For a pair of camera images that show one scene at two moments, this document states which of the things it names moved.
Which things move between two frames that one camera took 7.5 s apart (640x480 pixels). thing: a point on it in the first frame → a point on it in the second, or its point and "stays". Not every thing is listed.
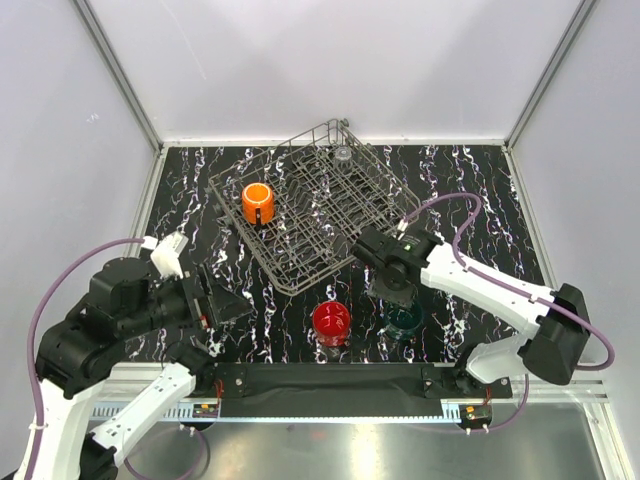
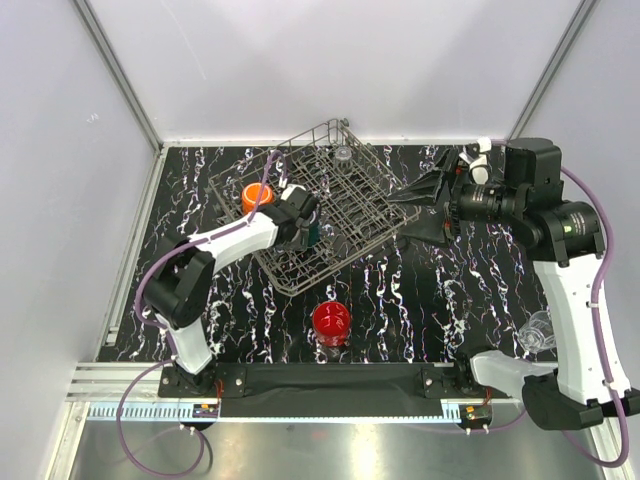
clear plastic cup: x=344 y=158 stays
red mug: x=331 y=323 stays
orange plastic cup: x=258 y=195 stays
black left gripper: x=202 y=310 → x=300 y=242
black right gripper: x=377 y=287 → x=428 y=189
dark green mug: x=402 y=318 → x=314 y=234
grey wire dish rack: x=299 y=206 stays
